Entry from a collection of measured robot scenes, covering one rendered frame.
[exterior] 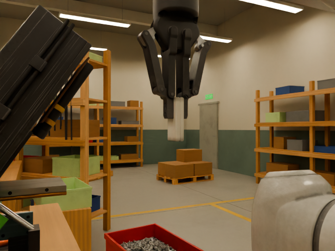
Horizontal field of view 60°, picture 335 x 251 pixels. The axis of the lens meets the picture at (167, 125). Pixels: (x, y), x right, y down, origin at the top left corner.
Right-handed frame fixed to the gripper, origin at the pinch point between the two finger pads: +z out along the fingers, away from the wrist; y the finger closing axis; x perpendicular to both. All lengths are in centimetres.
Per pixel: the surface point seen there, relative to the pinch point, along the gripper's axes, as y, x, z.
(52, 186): -14, 49, 18
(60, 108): -11, 59, -5
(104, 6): 174, 729, -328
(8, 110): -25.3, 38.5, -2.9
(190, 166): 338, 554, 91
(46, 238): -14, 72, 41
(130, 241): 14, 63, 44
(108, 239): 5, 58, 40
